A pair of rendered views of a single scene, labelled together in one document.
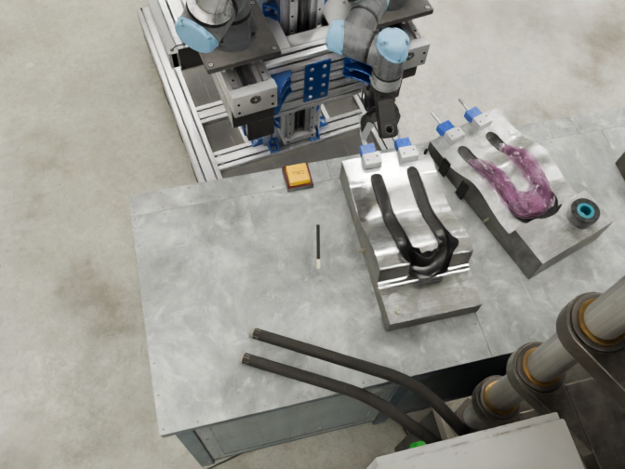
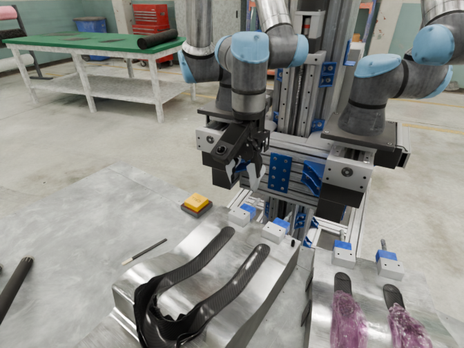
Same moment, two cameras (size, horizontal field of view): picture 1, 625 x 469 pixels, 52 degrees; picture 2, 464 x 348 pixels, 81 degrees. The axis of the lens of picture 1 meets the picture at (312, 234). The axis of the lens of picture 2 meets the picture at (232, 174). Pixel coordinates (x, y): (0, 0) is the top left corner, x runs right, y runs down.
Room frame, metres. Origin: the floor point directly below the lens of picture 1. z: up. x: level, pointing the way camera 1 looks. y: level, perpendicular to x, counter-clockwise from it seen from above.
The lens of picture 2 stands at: (0.69, -0.60, 1.43)
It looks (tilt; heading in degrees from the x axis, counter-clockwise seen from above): 34 degrees down; 54
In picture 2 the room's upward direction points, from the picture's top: straight up
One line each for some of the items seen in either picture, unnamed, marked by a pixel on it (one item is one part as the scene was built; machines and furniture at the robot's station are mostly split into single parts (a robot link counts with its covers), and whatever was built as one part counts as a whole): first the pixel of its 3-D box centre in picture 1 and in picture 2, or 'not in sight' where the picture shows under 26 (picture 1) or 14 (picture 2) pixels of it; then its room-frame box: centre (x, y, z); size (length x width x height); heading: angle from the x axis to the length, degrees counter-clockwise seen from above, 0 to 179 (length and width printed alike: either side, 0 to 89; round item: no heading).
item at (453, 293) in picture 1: (408, 230); (201, 292); (0.85, -0.27, 0.87); 0.50 x 0.26 x 0.14; 18
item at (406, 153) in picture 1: (402, 143); (281, 226); (1.13, -0.24, 0.89); 0.13 x 0.05 x 0.05; 18
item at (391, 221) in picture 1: (414, 216); (208, 275); (0.87, -0.27, 0.92); 0.35 x 0.16 x 0.09; 18
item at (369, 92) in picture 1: (380, 96); (248, 132); (1.08, -0.14, 1.15); 0.09 x 0.08 x 0.12; 18
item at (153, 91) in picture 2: not in sight; (107, 68); (1.71, 3.88, 0.51); 2.40 x 1.13 x 1.02; 124
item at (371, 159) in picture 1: (366, 149); (248, 210); (1.09, -0.14, 0.89); 0.13 x 0.05 x 0.05; 18
